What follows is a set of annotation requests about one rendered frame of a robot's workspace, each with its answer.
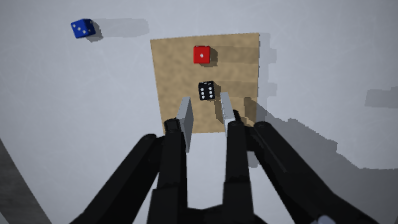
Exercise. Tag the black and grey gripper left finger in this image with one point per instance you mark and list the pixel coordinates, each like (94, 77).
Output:
(121, 197)

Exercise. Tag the black die with white pips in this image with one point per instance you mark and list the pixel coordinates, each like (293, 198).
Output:
(206, 90)

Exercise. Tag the red die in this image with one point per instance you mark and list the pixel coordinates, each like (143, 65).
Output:
(201, 54)

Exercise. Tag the blue die with white pips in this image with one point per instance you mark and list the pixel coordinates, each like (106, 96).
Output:
(83, 28)

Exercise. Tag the tan flat mat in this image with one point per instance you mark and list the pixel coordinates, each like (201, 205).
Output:
(233, 68)

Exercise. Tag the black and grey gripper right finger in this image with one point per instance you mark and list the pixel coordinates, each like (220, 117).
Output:
(304, 194)

